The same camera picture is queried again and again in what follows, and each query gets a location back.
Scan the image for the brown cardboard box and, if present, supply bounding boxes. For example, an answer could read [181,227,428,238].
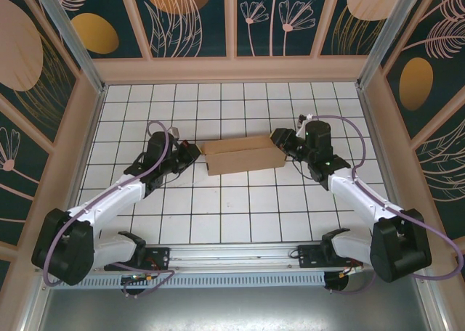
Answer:
[199,134,288,176]

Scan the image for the small green circuit board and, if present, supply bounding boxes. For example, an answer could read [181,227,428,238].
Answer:
[121,273,154,285]

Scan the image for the yellow power connector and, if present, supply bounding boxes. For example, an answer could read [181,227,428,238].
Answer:
[337,265,364,279]

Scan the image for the grey metal sheet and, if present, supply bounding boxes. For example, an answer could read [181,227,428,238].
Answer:
[21,286,450,331]

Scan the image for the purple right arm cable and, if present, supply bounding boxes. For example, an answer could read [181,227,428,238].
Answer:
[312,115,465,295]

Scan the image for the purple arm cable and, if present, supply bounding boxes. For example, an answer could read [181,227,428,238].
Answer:
[312,115,465,295]
[43,120,182,298]

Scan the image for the aluminium side rail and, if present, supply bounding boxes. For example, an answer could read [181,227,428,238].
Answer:
[357,83,411,242]

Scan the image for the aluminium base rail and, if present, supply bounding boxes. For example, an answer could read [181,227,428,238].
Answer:
[86,242,375,274]

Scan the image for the aluminium frame post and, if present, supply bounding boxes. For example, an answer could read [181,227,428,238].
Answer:
[31,0,107,94]
[357,0,429,89]

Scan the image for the perforated grey cable duct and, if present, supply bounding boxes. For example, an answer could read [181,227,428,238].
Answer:
[50,274,327,289]

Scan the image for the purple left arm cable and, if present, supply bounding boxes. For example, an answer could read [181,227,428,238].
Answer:
[43,120,182,298]

